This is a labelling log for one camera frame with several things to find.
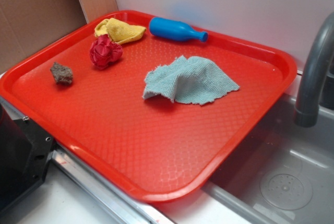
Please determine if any light blue cloth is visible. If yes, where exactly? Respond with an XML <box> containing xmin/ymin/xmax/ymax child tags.
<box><xmin>142</xmin><ymin>56</ymin><xmax>240</xmax><ymax>105</ymax></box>

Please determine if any crumpled red cloth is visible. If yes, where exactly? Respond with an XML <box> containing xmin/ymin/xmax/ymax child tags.
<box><xmin>89</xmin><ymin>34</ymin><xmax>123</xmax><ymax>70</ymax></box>

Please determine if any yellow cloth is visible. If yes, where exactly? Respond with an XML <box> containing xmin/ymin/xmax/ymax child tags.
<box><xmin>94</xmin><ymin>18</ymin><xmax>147</xmax><ymax>45</ymax></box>

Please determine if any red plastic tray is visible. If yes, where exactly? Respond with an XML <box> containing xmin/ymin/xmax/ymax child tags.
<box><xmin>1</xmin><ymin>19</ymin><xmax>297</xmax><ymax>203</ymax></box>

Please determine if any blue plastic bottle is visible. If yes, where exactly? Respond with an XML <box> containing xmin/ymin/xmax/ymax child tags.
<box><xmin>149</xmin><ymin>17</ymin><xmax>208</xmax><ymax>42</ymax></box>

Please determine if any brown grey rock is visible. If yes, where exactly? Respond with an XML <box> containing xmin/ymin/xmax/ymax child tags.
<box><xmin>50</xmin><ymin>62</ymin><xmax>73</xmax><ymax>86</ymax></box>

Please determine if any grey plastic sink basin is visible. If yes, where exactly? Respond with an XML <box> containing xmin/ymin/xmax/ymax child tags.
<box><xmin>158</xmin><ymin>96</ymin><xmax>333</xmax><ymax>223</ymax></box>

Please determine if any grey sink faucet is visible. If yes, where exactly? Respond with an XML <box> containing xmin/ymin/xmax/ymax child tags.
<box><xmin>293</xmin><ymin>13</ymin><xmax>333</xmax><ymax>127</ymax></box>

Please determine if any round sink drain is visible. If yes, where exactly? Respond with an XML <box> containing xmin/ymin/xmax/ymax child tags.
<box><xmin>260</xmin><ymin>171</ymin><xmax>313</xmax><ymax>210</ymax></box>

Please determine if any brown cardboard panel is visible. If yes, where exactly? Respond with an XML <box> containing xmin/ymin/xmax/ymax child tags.
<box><xmin>1</xmin><ymin>0</ymin><xmax>86</xmax><ymax>73</ymax></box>

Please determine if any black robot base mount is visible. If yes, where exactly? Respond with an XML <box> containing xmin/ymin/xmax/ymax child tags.
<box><xmin>1</xmin><ymin>107</ymin><xmax>55</xmax><ymax>215</ymax></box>

